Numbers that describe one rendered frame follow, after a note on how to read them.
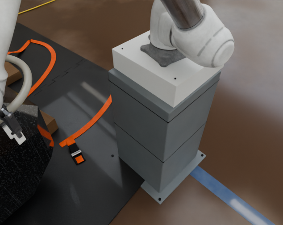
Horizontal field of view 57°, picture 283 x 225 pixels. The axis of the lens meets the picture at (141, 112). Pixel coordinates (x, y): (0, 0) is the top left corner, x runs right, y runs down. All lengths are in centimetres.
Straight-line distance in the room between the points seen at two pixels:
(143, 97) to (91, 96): 118
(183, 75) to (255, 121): 129
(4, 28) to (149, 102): 68
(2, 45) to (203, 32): 58
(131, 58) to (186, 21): 39
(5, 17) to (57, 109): 164
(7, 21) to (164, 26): 59
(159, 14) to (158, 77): 24
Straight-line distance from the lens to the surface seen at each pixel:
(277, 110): 245
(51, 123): 205
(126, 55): 120
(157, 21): 109
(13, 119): 95
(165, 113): 111
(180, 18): 86
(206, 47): 92
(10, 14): 69
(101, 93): 232
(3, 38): 68
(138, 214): 173
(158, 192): 177
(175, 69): 112
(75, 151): 193
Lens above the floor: 162
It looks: 49 degrees down
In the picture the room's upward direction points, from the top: straight up
